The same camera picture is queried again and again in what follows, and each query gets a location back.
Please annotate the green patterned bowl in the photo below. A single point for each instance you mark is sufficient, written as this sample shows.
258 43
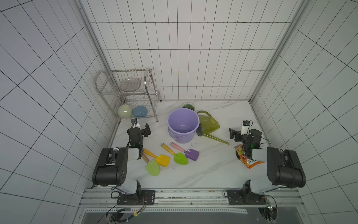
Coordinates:
188 105

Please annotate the blue bowl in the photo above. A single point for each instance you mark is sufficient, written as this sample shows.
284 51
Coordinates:
140 111

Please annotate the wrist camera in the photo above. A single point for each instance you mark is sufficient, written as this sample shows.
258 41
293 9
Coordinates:
246 124
135 123

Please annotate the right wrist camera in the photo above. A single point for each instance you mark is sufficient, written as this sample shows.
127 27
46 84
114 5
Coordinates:
246 124

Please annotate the green shovel yellow handle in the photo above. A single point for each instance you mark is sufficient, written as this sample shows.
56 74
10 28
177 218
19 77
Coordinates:
179 158

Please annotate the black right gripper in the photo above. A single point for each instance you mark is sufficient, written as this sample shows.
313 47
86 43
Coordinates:
237 136

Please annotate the metal dish rack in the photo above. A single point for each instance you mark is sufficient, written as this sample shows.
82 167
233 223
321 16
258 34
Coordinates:
148 95

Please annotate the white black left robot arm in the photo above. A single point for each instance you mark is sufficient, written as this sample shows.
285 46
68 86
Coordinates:
111 169

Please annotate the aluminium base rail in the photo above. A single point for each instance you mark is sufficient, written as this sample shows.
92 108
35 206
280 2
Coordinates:
191 198

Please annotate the purple plastic bucket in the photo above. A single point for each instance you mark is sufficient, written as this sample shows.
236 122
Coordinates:
182 125

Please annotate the light green bowl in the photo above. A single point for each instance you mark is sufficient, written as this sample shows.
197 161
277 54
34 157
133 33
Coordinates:
125 111

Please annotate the purple shovel pink handle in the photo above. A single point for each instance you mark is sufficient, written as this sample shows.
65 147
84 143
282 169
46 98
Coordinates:
190 154

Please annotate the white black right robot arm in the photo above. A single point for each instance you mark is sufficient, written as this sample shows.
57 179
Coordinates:
283 169

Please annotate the light green shovel wooden handle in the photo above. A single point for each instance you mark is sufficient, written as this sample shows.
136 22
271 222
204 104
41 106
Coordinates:
152 167

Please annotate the yellow plastic shovel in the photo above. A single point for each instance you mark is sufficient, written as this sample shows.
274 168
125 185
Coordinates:
161 160

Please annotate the orange snack bag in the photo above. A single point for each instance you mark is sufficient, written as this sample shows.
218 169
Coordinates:
249 163

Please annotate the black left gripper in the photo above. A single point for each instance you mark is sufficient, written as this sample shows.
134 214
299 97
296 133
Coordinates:
142 131

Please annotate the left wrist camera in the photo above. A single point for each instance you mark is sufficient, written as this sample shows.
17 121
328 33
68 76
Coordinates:
135 123

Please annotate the green transparent watering can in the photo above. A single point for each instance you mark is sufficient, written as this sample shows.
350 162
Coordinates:
208 124

